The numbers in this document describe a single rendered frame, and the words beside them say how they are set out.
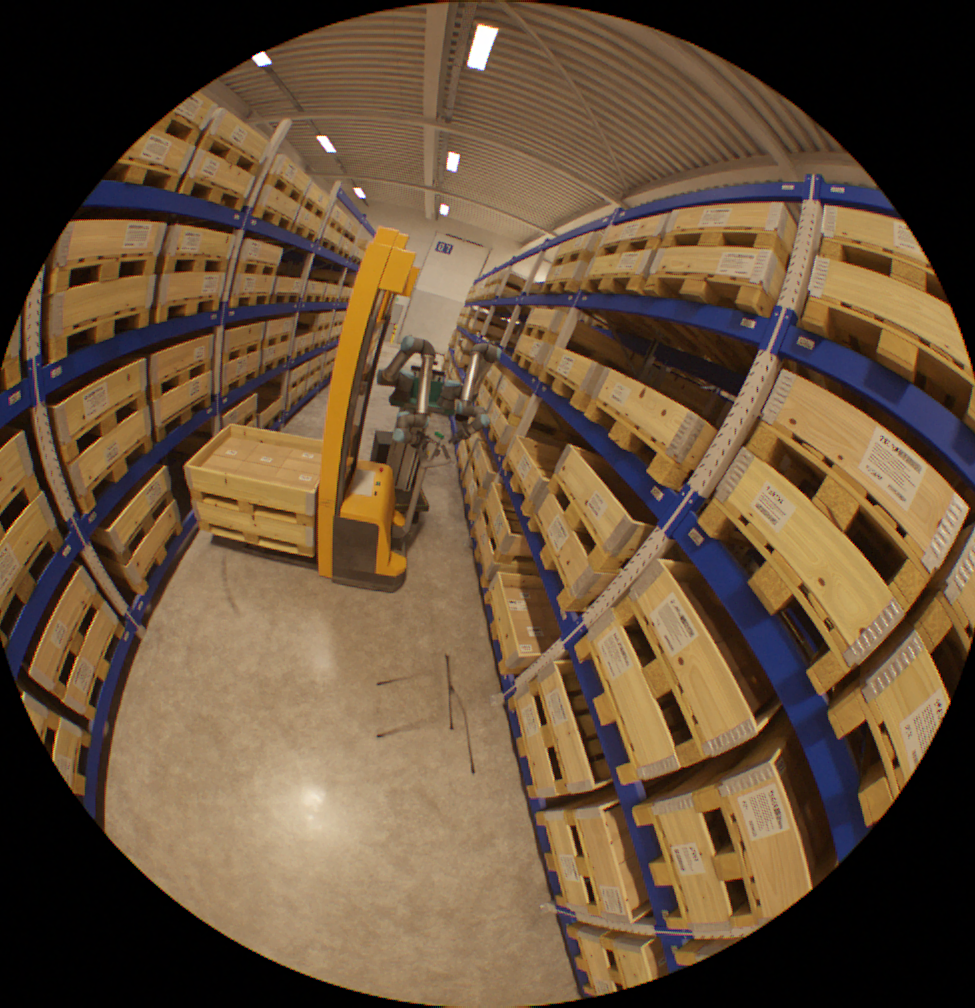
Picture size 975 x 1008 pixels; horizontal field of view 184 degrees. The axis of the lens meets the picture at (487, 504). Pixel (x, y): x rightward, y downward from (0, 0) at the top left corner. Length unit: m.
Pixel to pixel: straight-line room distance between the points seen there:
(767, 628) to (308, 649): 2.72
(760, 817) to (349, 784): 2.14
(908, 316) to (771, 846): 1.64
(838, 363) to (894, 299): 0.37
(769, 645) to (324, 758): 2.42
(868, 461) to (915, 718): 0.72
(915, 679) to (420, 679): 2.74
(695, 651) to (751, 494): 0.58
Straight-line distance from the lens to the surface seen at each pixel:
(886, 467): 1.11
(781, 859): 1.40
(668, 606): 1.27
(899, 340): 1.29
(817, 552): 1.07
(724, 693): 1.18
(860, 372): 1.29
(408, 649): 2.66
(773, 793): 1.25
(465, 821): 2.46
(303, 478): 2.60
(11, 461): 2.06
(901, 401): 1.25
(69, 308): 2.13
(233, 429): 3.32
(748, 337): 1.49
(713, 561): 1.25
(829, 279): 1.46
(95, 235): 2.20
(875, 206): 1.87
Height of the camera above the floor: 2.35
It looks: 31 degrees down
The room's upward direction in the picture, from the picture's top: 24 degrees clockwise
